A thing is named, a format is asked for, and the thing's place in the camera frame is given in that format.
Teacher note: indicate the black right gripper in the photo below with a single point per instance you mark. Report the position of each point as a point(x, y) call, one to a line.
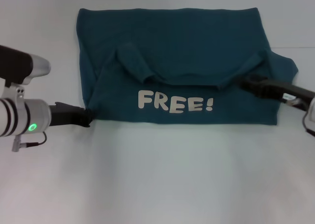
point(283, 89)

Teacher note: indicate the blue t-shirt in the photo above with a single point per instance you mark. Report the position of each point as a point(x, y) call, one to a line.
point(184, 49)

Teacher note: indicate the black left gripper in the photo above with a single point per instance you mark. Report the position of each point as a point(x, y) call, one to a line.
point(65, 114)

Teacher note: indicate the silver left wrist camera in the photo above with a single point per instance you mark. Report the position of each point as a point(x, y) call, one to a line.
point(22, 65)

